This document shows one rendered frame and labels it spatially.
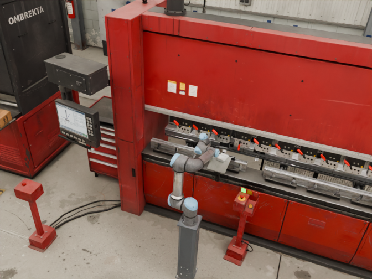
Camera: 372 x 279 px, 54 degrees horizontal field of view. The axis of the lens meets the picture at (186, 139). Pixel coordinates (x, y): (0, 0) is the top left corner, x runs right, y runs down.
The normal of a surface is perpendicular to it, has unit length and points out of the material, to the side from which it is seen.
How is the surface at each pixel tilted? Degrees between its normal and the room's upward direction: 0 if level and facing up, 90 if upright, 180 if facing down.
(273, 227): 90
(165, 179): 90
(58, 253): 0
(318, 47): 90
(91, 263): 0
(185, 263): 90
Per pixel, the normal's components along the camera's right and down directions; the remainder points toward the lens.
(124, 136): -0.35, 0.52
